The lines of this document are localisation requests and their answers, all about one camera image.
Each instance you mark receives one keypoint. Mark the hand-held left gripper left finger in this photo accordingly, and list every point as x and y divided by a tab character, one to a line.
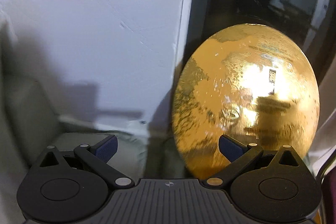
106	148

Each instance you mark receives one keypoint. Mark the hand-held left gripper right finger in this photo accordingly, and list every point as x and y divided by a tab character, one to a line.
231	148

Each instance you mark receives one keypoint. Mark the gold heart-shaped box lid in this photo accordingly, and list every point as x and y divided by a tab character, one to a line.
252	98

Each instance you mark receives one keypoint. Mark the grey sofa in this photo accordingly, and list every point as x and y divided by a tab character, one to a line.
34	119

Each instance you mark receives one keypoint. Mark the purple padded chair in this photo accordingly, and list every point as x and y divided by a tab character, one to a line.
330	195

